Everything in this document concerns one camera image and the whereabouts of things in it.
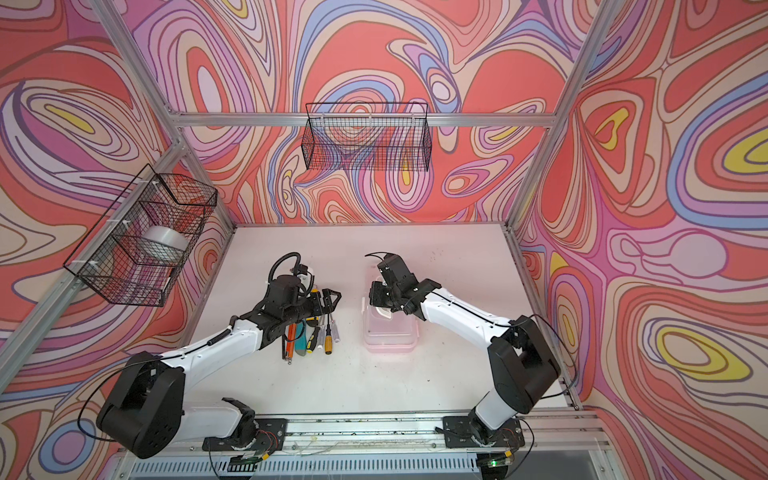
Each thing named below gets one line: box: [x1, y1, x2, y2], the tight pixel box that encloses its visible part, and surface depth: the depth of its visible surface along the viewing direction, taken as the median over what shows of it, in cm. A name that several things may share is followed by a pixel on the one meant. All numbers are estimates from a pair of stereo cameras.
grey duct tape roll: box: [143, 226, 189, 251], surface depth 75 cm
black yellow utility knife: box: [306, 288, 322, 327], surface depth 78 cm
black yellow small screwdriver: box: [306, 326, 320, 353], surface depth 90 cm
